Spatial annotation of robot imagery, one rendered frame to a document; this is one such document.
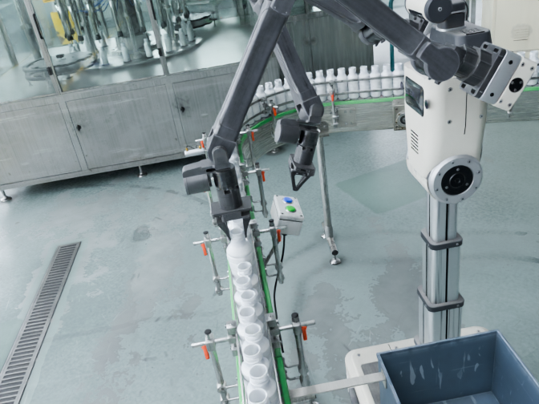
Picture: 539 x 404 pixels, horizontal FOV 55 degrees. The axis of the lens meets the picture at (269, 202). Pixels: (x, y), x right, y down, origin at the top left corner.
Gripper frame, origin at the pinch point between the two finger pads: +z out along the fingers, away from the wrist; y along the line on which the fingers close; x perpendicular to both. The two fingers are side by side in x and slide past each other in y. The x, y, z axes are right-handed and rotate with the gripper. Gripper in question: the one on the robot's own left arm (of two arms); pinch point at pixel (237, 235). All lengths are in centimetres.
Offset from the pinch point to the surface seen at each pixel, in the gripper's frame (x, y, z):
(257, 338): -31.2, 1.0, 7.2
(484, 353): -23, 56, 34
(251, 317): -25.3, 0.3, 6.2
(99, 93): 329, -103, 35
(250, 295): -16.3, 0.8, 7.2
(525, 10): 327, 269, 30
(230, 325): -21.5, -4.9, 10.4
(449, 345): -23, 47, 29
